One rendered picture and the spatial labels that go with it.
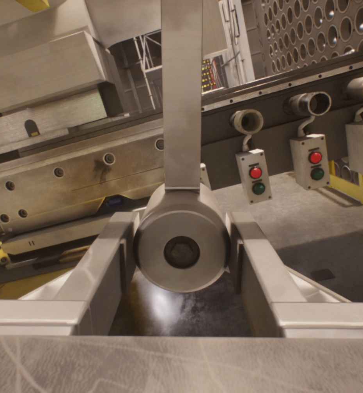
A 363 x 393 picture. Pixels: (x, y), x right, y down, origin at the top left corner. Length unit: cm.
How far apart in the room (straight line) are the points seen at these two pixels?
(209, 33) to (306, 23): 383
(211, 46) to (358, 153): 56
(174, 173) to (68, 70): 82
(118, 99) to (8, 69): 34
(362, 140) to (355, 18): 286
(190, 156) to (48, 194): 94
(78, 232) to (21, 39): 62
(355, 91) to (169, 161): 83
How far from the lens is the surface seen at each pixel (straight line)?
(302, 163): 88
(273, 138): 93
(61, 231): 101
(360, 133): 95
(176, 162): 15
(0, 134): 122
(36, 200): 110
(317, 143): 88
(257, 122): 79
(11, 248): 111
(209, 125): 92
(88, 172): 100
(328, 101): 81
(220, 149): 90
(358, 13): 374
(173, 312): 153
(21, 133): 118
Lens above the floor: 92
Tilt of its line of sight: 16 degrees down
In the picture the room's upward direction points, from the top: 16 degrees counter-clockwise
